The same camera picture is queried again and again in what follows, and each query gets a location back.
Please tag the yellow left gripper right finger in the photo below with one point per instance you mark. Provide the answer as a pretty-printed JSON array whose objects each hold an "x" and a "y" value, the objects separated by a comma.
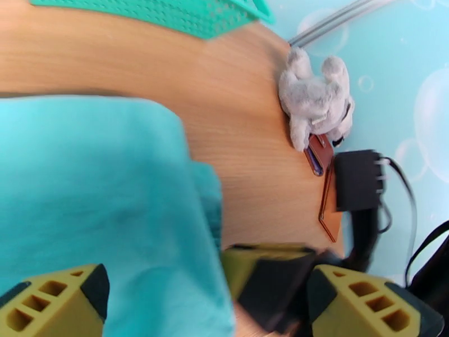
[{"x": 361, "y": 311}]

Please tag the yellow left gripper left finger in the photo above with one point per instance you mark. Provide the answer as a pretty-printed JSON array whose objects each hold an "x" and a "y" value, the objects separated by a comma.
[{"x": 52, "y": 311}]

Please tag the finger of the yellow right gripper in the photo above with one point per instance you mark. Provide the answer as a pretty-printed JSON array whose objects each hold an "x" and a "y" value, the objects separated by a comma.
[
  {"x": 280, "y": 294},
  {"x": 242, "y": 262}
]

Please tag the teal trousers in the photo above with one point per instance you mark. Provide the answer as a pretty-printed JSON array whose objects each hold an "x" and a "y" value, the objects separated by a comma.
[{"x": 105, "y": 188}]

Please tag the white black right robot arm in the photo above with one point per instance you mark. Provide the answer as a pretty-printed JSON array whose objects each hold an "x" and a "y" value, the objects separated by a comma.
[{"x": 433, "y": 276}]

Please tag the flat tan leather pad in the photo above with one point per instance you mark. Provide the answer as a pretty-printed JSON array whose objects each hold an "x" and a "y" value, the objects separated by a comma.
[{"x": 333, "y": 223}]

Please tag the brown leather wallet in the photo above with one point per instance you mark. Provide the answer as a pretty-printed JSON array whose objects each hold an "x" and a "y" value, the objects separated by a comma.
[{"x": 321, "y": 153}]

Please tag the grey plush toy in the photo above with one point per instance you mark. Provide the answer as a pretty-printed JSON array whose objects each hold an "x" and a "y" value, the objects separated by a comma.
[{"x": 315, "y": 97}]

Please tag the green plastic basket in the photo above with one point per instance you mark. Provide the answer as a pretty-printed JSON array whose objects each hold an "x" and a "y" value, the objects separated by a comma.
[{"x": 158, "y": 13}]

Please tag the aluminium corner post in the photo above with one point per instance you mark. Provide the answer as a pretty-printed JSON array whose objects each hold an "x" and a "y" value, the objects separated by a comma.
[{"x": 336, "y": 20}]

